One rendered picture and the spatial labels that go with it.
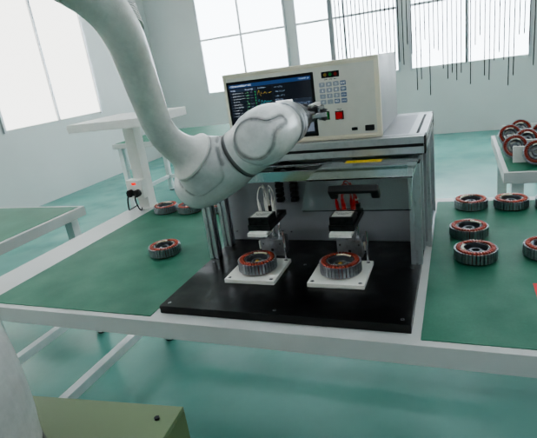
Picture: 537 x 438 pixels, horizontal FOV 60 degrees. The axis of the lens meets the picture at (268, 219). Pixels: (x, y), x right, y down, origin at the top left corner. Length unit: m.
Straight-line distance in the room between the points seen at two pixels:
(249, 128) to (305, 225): 0.77
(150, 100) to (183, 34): 7.89
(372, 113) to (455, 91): 6.30
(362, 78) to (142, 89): 0.64
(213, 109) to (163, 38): 1.47
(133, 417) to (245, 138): 0.49
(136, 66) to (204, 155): 0.21
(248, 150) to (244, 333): 0.49
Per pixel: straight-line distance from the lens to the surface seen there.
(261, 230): 1.36
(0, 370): 0.68
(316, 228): 1.53
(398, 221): 1.47
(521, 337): 1.09
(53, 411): 0.92
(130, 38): 0.76
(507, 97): 7.60
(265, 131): 0.81
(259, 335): 1.13
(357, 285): 1.20
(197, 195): 0.93
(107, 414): 0.85
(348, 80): 1.28
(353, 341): 1.06
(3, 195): 6.40
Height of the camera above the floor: 1.33
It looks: 18 degrees down
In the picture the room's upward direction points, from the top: 8 degrees counter-clockwise
